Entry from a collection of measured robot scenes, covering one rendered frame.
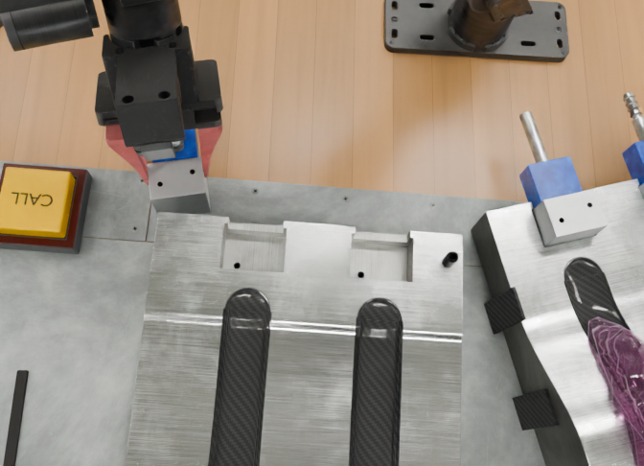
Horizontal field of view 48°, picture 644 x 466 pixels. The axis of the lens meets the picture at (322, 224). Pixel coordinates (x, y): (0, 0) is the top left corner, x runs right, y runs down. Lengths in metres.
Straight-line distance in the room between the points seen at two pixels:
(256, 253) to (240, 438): 0.16
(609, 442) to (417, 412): 0.15
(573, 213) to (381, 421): 0.25
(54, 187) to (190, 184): 0.13
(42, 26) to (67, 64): 0.24
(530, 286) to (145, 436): 0.35
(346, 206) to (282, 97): 0.14
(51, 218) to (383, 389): 0.33
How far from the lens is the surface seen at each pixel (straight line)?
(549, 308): 0.68
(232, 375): 0.60
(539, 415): 0.67
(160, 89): 0.53
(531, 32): 0.84
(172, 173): 0.67
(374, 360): 0.60
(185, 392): 0.59
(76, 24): 0.57
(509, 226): 0.68
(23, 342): 0.72
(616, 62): 0.87
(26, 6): 0.56
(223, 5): 0.82
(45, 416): 0.70
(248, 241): 0.64
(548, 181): 0.70
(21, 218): 0.71
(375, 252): 0.64
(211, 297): 0.60
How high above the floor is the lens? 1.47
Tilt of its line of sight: 72 degrees down
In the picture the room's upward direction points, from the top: 11 degrees clockwise
